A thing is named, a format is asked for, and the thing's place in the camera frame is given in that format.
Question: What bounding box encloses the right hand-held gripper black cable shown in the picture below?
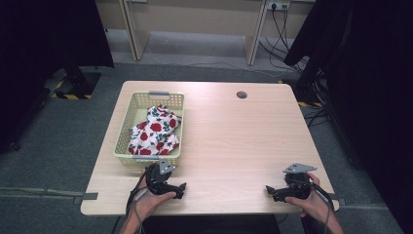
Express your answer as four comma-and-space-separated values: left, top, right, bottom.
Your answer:
308, 182, 336, 234

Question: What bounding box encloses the person's right hand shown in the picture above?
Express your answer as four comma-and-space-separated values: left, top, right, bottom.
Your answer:
284, 172, 333, 226

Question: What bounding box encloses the person's dark clothing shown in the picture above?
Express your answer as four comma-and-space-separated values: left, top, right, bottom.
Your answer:
141, 214, 281, 234

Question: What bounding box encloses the white wall socket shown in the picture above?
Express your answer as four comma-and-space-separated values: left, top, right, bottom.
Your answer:
266, 0, 291, 11

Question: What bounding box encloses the beige wooden desk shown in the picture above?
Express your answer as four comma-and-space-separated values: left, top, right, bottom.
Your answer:
94, 0, 317, 66

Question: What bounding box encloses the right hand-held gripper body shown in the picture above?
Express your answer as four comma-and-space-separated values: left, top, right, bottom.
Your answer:
274, 163, 319, 201

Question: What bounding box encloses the bundle of black floor cables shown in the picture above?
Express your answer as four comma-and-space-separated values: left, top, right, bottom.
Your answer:
257, 3, 329, 129

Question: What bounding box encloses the grey tape strip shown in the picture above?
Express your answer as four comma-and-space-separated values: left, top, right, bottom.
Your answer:
324, 192, 347, 206
73, 192, 99, 206

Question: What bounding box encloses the person's left hand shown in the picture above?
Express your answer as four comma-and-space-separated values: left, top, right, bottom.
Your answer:
129, 169, 178, 222

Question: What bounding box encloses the black stand base striped tape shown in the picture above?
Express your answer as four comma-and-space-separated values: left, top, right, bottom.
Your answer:
48, 66, 102, 100

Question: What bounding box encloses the white red rose print shirt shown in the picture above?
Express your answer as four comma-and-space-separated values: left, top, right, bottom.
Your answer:
128, 104, 182, 156

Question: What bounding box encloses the black curtain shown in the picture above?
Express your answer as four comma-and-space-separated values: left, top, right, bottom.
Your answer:
0, 0, 115, 154
282, 0, 413, 234

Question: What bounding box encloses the pale yellow plastic basket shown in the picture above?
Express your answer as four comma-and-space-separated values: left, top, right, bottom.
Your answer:
112, 91, 186, 169

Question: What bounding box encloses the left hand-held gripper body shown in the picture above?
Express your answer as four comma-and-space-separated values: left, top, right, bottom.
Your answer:
144, 158, 178, 197

